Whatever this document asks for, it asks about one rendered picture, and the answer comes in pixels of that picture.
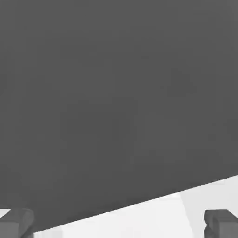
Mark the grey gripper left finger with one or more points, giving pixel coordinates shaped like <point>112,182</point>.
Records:
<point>13,226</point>

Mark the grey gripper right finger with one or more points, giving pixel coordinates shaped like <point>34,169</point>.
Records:
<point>223,226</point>

